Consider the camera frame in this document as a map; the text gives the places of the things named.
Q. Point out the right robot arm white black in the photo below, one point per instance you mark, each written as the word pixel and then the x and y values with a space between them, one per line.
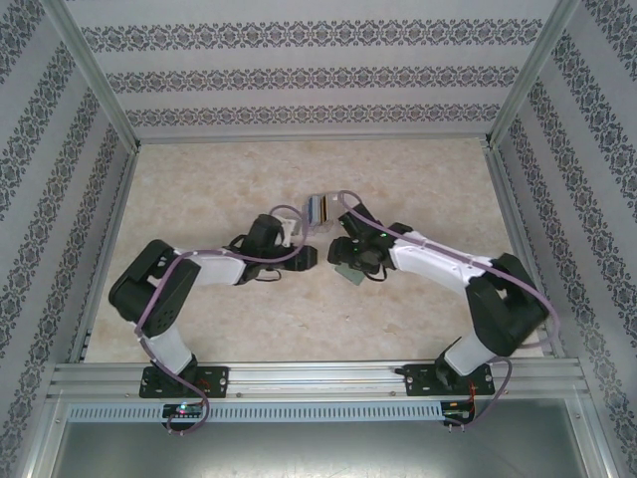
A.
pixel 433 259

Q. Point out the black credit card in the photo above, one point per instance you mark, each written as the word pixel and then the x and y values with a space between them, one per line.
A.
pixel 323 207

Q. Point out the right controller circuit board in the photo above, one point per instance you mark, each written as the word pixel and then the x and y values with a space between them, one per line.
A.
pixel 458 414

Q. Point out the green card holder wallet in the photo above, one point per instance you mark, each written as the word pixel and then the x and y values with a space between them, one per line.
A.
pixel 351 275

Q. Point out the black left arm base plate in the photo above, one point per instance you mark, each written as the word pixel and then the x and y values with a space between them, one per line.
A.
pixel 219 381

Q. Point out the gold credit card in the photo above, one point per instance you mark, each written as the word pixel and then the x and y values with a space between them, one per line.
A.
pixel 327 207

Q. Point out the left controller circuit board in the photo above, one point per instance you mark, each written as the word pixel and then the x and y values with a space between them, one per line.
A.
pixel 184 409

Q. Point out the controller circuit board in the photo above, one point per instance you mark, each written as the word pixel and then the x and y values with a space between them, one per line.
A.
pixel 458 414
pixel 184 409

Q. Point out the aluminium side rail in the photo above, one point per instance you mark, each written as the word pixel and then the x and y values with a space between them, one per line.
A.
pixel 102 254
pixel 522 249

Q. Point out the aluminium frame post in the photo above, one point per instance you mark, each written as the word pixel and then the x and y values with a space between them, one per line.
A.
pixel 535 70
pixel 84 65

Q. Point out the grey metal sheet panel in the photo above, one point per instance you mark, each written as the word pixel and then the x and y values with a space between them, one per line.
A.
pixel 318 448

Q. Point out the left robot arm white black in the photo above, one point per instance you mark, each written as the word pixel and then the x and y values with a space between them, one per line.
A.
pixel 214 269

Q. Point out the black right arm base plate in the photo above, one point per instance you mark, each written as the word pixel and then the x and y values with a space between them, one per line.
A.
pixel 418 381

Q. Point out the aluminium mounting rail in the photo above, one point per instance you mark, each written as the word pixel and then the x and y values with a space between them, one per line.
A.
pixel 313 378

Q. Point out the blue credit card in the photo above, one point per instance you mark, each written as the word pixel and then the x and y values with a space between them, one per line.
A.
pixel 312 207

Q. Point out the clear acrylic card box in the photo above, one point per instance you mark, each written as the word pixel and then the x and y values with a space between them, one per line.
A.
pixel 318 226

